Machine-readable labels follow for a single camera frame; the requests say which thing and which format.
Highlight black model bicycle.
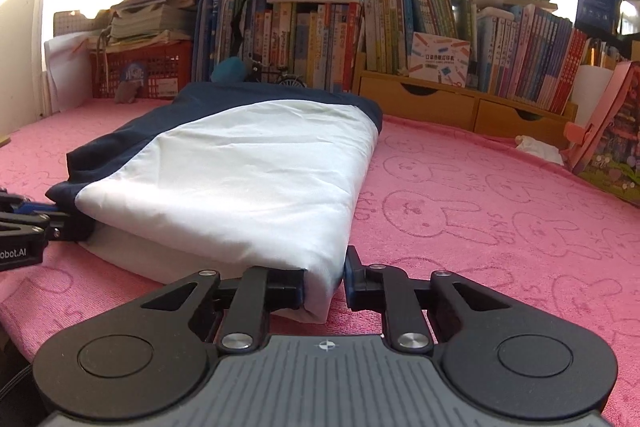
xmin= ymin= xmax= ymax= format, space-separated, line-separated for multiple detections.
xmin=247 ymin=57 xmax=308 ymax=88

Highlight white grid board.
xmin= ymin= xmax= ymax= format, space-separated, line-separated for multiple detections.
xmin=52 ymin=9 xmax=113 ymax=38

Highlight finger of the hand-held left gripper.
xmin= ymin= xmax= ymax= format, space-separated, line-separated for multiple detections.
xmin=0 ymin=189 xmax=62 ymax=216
xmin=0 ymin=211 xmax=97 ymax=244

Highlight pink picture book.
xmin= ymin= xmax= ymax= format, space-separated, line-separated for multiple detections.
xmin=564 ymin=61 xmax=640 ymax=208

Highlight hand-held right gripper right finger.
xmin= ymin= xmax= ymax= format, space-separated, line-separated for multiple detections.
xmin=344 ymin=246 xmax=507 ymax=354

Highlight grey figurine with blue sign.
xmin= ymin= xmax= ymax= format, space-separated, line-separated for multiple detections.
xmin=114 ymin=62 xmax=147 ymax=104

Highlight navy white striped jacket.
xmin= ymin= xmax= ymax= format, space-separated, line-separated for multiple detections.
xmin=45 ymin=82 xmax=385 ymax=325

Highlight white card sheet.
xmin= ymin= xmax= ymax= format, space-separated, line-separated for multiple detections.
xmin=570 ymin=64 xmax=616 ymax=118

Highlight black strap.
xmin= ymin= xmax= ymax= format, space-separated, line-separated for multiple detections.
xmin=232 ymin=0 xmax=266 ymax=58

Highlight white paper sheets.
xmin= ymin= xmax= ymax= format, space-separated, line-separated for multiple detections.
xmin=44 ymin=32 xmax=101 ymax=112

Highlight blue plush ball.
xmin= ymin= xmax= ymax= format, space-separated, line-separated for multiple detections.
xmin=210 ymin=57 xmax=247 ymax=82

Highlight crumpled white tissue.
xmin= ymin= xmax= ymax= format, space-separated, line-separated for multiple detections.
xmin=515 ymin=134 xmax=567 ymax=165

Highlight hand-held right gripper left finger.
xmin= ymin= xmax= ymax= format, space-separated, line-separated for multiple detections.
xmin=140 ymin=264 xmax=307 ymax=353

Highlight row of pink spine books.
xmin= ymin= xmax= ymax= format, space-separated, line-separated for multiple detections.
xmin=475 ymin=4 xmax=591 ymax=112

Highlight white printed carton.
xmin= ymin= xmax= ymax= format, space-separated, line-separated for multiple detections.
xmin=407 ymin=32 xmax=471 ymax=88

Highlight row of thin blue books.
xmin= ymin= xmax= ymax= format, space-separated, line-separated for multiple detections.
xmin=192 ymin=0 xmax=246 ymax=82

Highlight stack of paper booklets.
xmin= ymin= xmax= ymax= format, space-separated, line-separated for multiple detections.
xmin=97 ymin=0 xmax=198 ymax=52

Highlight row of green spine books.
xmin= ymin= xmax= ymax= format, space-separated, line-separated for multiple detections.
xmin=362 ymin=0 xmax=478 ymax=75

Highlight red plastic crate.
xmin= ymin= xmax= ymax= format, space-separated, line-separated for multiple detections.
xmin=90 ymin=41 xmax=195 ymax=100

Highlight wooden drawer organizer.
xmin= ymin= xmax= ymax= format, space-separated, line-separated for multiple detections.
xmin=352 ymin=67 xmax=578 ymax=138

